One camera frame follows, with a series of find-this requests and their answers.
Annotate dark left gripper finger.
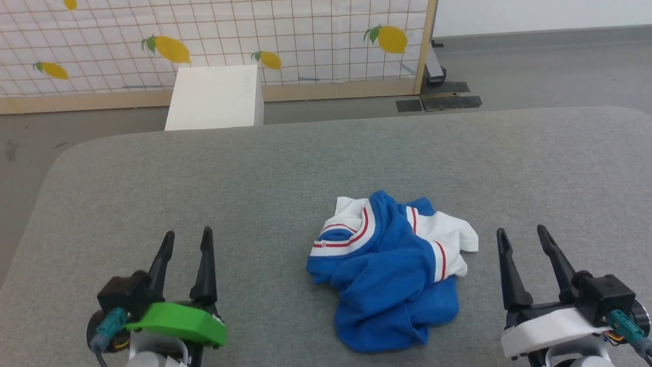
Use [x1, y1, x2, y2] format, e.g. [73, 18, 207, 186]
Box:
[148, 230, 176, 297]
[189, 226, 219, 306]

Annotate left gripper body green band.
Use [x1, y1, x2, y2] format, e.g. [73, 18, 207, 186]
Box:
[124, 300, 228, 349]

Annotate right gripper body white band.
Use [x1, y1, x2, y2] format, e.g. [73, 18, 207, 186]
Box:
[501, 301, 612, 360]

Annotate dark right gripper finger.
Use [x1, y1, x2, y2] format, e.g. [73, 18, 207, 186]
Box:
[496, 228, 533, 312]
[536, 224, 577, 304]

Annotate blue and white garment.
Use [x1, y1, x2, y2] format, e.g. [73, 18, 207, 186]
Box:
[306, 190, 479, 354]

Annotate white box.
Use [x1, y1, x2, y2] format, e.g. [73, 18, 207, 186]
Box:
[164, 64, 265, 132]

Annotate large black floor plate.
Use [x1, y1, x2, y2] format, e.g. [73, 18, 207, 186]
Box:
[420, 81, 483, 112]

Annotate grey metal partition leg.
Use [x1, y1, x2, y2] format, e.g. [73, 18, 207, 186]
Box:
[425, 40, 447, 85]

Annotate lemon print partition panel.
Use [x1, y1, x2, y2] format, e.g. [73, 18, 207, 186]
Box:
[0, 0, 439, 115]

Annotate white partition board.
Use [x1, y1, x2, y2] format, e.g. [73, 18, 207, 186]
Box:
[433, 0, 652, 38]

